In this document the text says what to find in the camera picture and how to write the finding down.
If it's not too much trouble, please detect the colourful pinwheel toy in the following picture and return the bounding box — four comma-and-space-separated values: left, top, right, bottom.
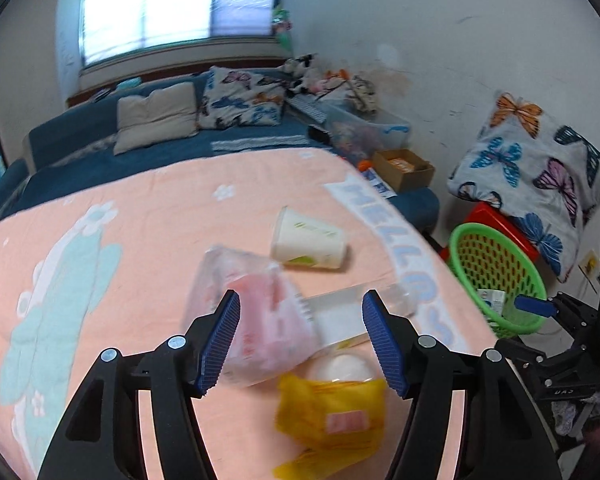
272, 7, 296, 58

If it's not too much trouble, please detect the brown cardboard box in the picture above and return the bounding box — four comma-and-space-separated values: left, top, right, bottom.
372, 148, 436, 194

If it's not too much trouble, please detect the black white cow plush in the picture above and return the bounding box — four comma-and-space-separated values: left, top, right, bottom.
282, 54, 321, 93

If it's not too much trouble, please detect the large grey butterfly cushion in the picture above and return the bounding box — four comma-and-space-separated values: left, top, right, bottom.
447, 91, 600, 283

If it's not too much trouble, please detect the blue white carton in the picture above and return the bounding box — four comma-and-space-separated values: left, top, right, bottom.
477, 288, 508, 318

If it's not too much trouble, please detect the beige pillow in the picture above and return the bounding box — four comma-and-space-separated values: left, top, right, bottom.
112, 81, 199, 156

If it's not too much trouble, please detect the small butterfly print pillow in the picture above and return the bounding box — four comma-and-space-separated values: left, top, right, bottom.
196, 66, 287, 132

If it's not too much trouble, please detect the blue sofa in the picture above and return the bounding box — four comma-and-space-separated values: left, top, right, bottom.
0, 67, 441, 233

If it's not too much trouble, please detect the clear pink plastic bag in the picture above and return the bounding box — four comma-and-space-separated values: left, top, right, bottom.
182, 245, 321, 388

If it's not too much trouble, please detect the clear bottle with yellow label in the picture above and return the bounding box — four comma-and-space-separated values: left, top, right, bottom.
300, 282, 417, 352

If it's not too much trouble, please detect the grey patterned cloth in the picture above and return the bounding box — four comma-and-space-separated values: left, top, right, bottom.
550, 390, 600, 441

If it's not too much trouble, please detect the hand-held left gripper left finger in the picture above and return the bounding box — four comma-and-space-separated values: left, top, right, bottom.
37, 289, 242, 480

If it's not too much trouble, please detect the clear plastic storage box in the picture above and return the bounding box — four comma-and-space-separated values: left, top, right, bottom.
325, 102, 412, 163

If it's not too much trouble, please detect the blue white packet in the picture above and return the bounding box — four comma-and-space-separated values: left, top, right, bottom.
362, 167, 396, 198

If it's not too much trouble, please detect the red plastic stool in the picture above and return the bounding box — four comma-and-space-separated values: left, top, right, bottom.
440, 203, 541, 263

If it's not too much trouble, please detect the pink plush toy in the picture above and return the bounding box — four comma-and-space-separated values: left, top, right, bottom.
315, 67, 351, 96

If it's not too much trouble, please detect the yellow plastic packet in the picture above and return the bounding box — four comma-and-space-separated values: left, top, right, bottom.
272, 374, 388, 480

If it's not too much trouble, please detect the white paper cup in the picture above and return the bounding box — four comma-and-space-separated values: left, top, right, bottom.
271, 206, 348, 272

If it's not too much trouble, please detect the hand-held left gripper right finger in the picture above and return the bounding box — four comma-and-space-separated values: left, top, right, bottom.
361, 289, 563, 480

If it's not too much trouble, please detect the sliding window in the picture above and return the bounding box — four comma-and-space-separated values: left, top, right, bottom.
80, 0, 286, 68

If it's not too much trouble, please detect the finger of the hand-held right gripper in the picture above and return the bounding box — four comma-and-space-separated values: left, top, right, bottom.
514, 292, 581, 331

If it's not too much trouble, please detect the butterfly print cloth bag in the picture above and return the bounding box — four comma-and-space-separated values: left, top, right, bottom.
347, 76, 378, 113

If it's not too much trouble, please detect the pink printed blanket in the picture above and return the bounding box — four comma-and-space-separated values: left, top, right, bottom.
0, 146, 473, 480

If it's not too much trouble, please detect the green plastic basket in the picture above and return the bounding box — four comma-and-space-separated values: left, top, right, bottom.
447, 222, 548, 338

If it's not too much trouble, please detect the white round plastic lid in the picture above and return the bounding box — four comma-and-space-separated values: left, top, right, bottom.
312, 352, 376, 386

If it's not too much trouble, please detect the computer keyboard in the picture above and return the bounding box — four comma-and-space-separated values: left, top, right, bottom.
285, 94, 331, 123

